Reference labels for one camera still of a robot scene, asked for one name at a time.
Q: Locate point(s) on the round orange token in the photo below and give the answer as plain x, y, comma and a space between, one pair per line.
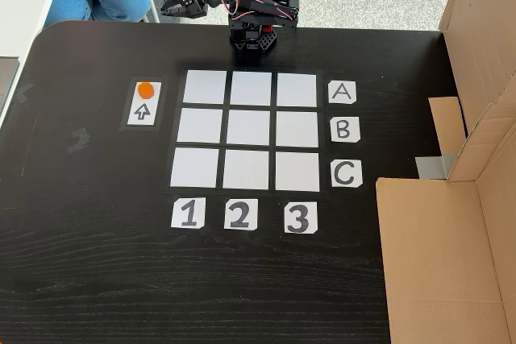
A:
145, 90

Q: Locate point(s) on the white nine-square grid sheet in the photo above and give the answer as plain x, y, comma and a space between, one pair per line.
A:
248, 128

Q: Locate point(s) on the white arrow paper sheet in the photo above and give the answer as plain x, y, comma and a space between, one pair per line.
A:
141, 116

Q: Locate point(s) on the clear tape scraps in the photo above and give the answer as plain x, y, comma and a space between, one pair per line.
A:
77, 140

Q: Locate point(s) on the paper label letter A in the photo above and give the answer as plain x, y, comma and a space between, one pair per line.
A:
342, 92

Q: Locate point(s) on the clear tape scrap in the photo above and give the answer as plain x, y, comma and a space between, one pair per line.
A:
25, 92

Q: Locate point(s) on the paper label letter B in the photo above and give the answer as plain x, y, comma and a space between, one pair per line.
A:
344, 129

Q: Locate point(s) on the paper label number 1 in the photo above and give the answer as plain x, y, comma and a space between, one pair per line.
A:
188, 213

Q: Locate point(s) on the paper label number 2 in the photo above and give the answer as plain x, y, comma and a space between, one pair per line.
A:
240, 214

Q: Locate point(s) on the paper label letter C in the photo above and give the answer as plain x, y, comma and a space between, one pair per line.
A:
346, 173

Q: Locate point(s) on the paper label number 3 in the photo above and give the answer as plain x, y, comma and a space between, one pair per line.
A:
300, 218

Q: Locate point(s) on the grey tape on cardboard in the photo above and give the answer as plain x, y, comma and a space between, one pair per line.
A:
435, 167

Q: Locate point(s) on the brown cardboard box screen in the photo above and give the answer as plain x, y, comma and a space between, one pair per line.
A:
435, 259

